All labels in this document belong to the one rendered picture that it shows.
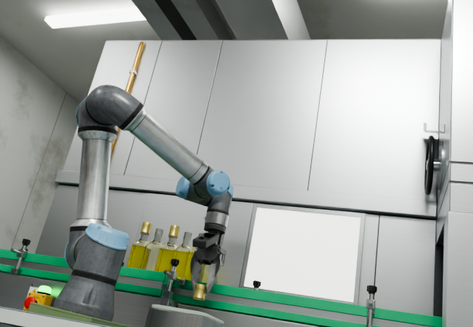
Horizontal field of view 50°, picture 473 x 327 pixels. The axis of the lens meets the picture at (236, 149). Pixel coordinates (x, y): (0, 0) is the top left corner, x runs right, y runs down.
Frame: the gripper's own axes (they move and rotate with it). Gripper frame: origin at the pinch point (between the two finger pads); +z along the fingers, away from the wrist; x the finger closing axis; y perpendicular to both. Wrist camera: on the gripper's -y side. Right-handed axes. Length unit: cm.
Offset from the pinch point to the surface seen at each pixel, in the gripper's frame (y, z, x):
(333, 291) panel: 36, -10, -36
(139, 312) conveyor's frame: 5.8, 9.7, 21.9
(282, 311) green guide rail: 18.6, 1.4, -22.4
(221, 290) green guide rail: 17.9, -2.4, -0.5
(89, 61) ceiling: 238, -249, 271
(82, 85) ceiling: 286, -249, 310
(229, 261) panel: 34.0, -15.8, 4.2
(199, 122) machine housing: 36, -76, 30
